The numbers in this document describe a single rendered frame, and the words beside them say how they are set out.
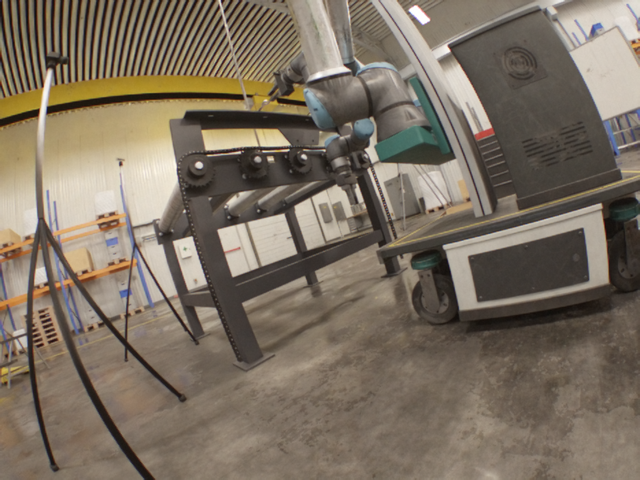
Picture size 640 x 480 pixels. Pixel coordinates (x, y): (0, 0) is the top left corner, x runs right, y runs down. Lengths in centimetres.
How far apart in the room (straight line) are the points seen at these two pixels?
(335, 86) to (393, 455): 92
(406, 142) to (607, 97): 452
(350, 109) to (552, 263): 71
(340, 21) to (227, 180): 83
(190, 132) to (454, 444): 140
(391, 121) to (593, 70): 457
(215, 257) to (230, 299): 18
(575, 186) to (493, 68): 38
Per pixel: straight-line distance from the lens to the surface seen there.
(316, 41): 86
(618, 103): 503
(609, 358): 69
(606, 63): 512
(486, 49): 86
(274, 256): 1181
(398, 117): 82
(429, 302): 91
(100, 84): 878
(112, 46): 1039
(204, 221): 111
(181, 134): 129
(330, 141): 131
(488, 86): 82
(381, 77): 89
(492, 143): 300
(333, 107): 82
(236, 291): 111
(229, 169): 127
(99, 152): 1163
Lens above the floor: 42
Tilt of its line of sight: 1 degrees down
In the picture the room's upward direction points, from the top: 18 degrees counter-clockwise
